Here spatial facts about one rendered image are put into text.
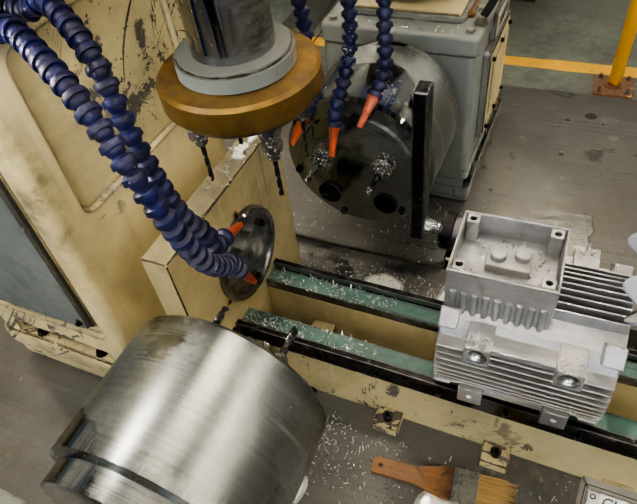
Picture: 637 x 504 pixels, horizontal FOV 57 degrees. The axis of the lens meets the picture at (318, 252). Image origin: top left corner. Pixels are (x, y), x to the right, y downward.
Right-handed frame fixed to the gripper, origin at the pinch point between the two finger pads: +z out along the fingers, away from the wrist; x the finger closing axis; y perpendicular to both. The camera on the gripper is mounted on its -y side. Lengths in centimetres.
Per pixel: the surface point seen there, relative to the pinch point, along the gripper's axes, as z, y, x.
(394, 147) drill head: 24.2, 25.1, -27.0
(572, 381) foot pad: 12.0, -2.6, 2.9
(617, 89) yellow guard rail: 97, -66, -231
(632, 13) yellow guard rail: 67, -45, -231
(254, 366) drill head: 19.5, 28.0, 17.4
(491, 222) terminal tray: 11.5, 12.1, -10.7
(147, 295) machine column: 48, 45, 4
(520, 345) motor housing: 14.4, 3.0, 0.7
